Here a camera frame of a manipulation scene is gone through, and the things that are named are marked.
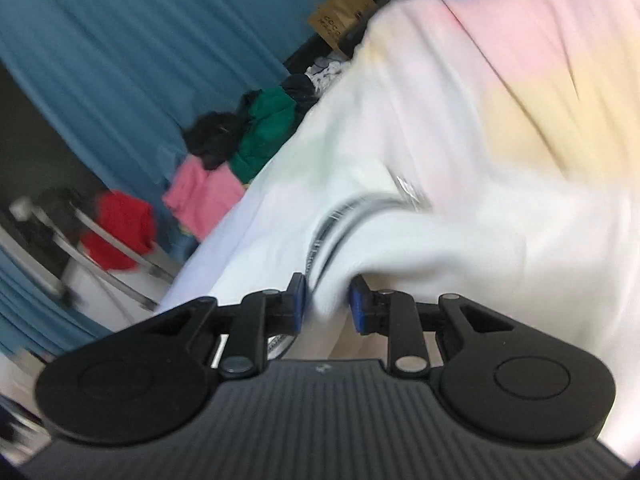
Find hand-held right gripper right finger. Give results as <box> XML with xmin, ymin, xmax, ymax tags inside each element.
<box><xmin>348</xmin><ymin>275</ymin><xmax>516</xmax><ymax>380</ymax></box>

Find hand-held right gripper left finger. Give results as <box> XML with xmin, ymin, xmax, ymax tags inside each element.
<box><xmin>150</xmin><ymin>272</ymin><xmax>307</xmax><ymax>378</ymax></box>

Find white pants with striped band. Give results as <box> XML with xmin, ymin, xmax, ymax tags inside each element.
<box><xmin>280</xmin><ymin>75</ymin><xmax>640</xmax><ymax>456</ymax></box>

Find pink garment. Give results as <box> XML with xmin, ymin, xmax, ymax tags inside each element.
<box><xmin>162</xmin><ymin>154</ymin><xmax>246</xmax><ymax>241</ymax></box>

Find green garment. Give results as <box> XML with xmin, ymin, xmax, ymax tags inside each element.
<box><xmin>230</xmin><ymin>87</ymin><xmax>301</xmax><ymax>183</ymax></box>

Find garment steamer stand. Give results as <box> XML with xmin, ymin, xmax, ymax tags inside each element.
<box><xmin>10</xmin><ymin>187</ymin><xmax>176</xmax><ymax>311</ymax></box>

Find black garment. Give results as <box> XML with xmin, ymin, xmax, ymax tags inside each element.
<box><xmin>182</xmin><ymin>112</ymin><xmax>248</xmax><ymax>171</ymax></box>

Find red garment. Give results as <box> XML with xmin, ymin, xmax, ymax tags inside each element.
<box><xmin>80</xmin><ymin>190</ymin><xmax>156</xmax><ymax>271</ymax></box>

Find white patterned cloth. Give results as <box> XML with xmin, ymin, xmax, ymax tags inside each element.
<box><xmin>305</xmin><ymin>57</ymin><xmax>351</xmax><ymax>93</ymax></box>

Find black sofa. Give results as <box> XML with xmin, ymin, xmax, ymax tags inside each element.
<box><xmin>282</xmin><ymin>0</ymin><xmax>431</xmax><ymax>81</ymax></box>

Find narrow blue curtain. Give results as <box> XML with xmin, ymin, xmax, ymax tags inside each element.
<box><xmin>0</xmin><ymin>245</ymin><xmax>111</xmax><ymax>356</ymax></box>

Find brown paper bag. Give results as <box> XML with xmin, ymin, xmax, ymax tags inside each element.
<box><xmin>307</xmin><ymin>0</ymin><xmax>378</xmax><ymax>56</ymax></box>

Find pastel bed blanket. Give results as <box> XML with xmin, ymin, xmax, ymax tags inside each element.
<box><xmin>160</xmin><ymin>0</ymin><xmax>640</xmax><ymax>311</ymax></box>

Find wide blue curtain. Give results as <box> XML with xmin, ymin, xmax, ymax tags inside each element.
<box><xmin>0</xmin><ymin>0</ymin><xmax>351</xmax><ymax>201</ymax></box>

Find dark window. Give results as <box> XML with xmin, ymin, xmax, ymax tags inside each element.
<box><xmin>0</xmin><ymin>65</ymin><xmax>101</xmax><ymax>211</ymax></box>

